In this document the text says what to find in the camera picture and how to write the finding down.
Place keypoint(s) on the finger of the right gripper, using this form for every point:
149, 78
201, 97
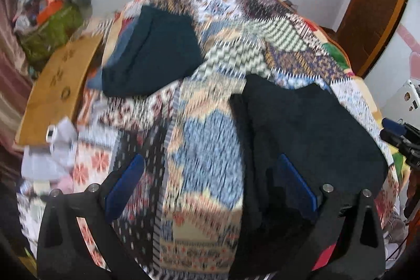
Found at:
404, 146
394, 127

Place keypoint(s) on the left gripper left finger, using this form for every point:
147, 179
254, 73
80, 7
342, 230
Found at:
62, 252

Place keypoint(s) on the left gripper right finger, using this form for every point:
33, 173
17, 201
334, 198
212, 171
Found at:
345, 241

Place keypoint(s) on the black pants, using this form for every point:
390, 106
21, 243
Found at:
306, 123

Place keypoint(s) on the white appliance with stickers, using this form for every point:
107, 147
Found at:
403, 106

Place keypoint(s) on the white crumpled garment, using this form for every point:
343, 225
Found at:
53, 163

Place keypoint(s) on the patchwork patterned bedspread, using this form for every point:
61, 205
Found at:
183, 219

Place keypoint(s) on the brown wooden door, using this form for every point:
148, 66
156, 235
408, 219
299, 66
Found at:
366, 28

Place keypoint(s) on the wooden lap desk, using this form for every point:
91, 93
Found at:
56, 93

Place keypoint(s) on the folded blue jeans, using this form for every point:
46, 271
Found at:
117, 42

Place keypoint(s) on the green fabric storage basket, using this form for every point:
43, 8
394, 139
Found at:
40, 44

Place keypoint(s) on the folded dark teal garment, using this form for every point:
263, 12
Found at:
162, 48

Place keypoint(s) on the orange box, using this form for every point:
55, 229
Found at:
47, 8

